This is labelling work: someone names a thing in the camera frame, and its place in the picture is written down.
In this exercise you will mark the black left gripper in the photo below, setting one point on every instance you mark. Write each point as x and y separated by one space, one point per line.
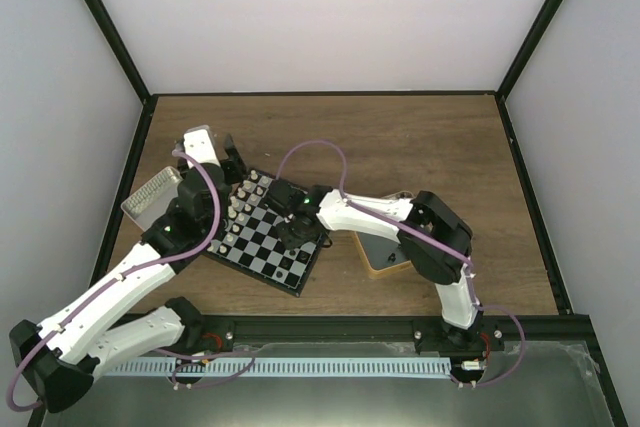
235 163

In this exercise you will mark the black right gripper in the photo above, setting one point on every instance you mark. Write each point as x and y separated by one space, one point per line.
289 241

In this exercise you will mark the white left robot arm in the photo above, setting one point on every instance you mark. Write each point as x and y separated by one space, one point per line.
59 358

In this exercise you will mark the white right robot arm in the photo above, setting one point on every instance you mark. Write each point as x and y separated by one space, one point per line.
436 241

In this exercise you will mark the black piece right board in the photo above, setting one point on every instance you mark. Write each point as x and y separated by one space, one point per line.
302 257

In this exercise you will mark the black white chessboard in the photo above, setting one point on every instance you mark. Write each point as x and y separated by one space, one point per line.
254 248

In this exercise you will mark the tan metal tray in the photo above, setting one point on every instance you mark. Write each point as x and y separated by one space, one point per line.
380 257

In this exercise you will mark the silver metal tray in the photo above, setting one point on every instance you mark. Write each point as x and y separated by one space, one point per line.
152 199

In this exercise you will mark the light blue slotted strip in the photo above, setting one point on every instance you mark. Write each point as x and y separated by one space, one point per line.
414 367

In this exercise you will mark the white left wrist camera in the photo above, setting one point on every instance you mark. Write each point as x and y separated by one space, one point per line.
199 144

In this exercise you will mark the black enclosure frame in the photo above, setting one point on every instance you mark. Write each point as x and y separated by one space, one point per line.
534 36

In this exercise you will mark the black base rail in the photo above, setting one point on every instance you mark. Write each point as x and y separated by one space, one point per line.
426 333

